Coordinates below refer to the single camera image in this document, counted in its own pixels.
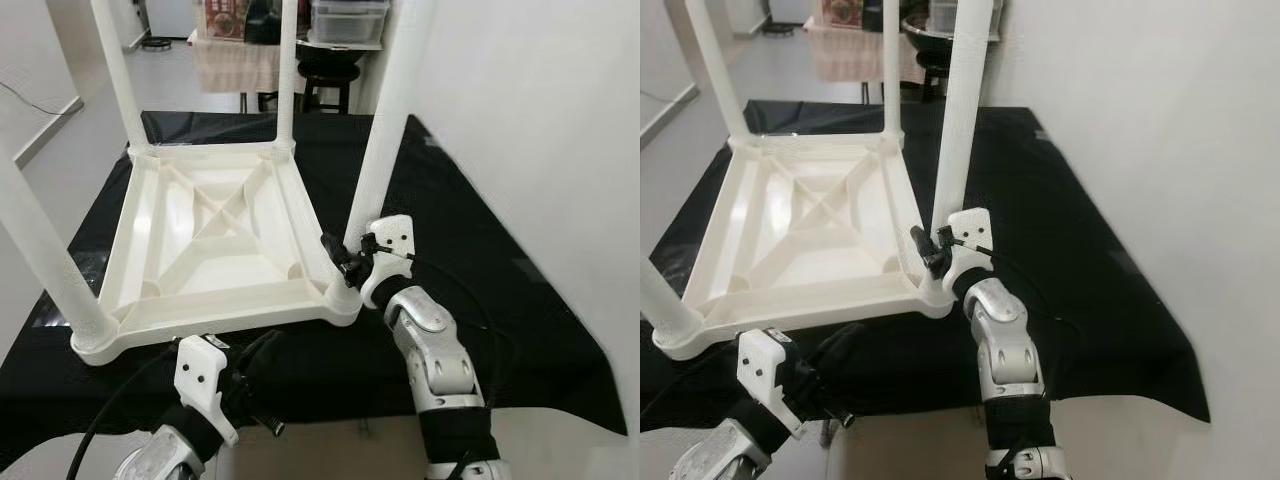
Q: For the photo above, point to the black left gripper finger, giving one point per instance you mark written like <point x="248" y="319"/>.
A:
<point x="835" y="345"/>
<point x="262" y="352"/>

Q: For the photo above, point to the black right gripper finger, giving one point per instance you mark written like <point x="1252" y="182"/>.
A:
<point x="922" y="243"/>
<point x="333" y="250"/>

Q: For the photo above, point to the white plastic table top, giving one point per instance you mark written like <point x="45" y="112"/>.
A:
<point x="790" y="300"/>
<point x="200" y="310"/>

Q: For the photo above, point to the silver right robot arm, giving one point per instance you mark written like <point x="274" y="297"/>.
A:
<point x="435" y="350"/>
<point x="1005" y="340"/>

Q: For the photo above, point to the black tablecloth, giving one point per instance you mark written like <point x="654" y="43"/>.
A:
<point x="480" y="260"/>
<point x="1080" y="250"/>

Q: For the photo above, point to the black round stool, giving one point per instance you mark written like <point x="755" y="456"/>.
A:
<point x="935" y="65"/>
<point x="328" y="72"/>

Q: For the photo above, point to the clear plastic sheet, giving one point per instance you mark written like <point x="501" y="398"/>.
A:
<point x="88" y="258"/>

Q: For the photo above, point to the beige cloth covered table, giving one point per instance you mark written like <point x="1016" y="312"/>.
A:
<point x="235" y="65"/>
<point x="850" y="55"/>

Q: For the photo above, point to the clear plastic storage box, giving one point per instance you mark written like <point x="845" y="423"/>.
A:
<point x="350" y="20"/>
<point x="942" y="12"/>

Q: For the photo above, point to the black bag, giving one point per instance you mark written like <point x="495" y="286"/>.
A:
<point x="262" y="25"/>
<point x="873" y="15"/>

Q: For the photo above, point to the red patterned box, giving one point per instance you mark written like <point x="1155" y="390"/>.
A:
<point x="225" y="15"/>
<point x="840" y="12"/>

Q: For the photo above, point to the white cabinet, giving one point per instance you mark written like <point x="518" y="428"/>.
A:
<point x="170" y="15"/>
<point x="790" y="10"/>

